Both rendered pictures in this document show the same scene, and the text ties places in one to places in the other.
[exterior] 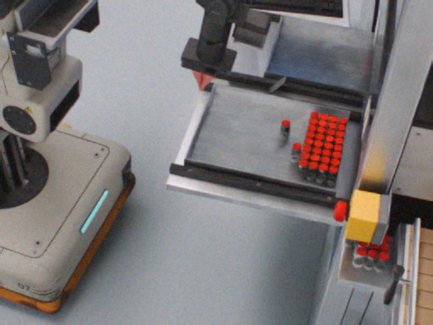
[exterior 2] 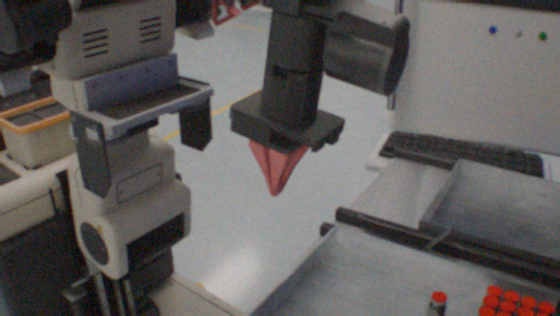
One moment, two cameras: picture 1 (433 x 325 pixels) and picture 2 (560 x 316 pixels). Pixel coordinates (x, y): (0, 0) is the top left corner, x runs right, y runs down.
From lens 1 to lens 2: 0.89 m
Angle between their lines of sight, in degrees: 28
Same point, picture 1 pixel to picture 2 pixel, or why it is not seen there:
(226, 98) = (352, 251)
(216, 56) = (291, 107)
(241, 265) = not seen: outside the picture
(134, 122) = not seen: hidden behind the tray
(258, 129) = (391, 303)
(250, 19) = (359, 12)
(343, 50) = (546, 212)
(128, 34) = (309, 217)
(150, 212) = not seen: outside the picture
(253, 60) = (408, 209)
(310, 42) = (497, 198)
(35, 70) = (96, 167)
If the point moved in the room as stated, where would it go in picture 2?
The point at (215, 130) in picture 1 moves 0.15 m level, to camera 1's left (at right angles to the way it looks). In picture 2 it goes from (317, 294) to (223, 265)
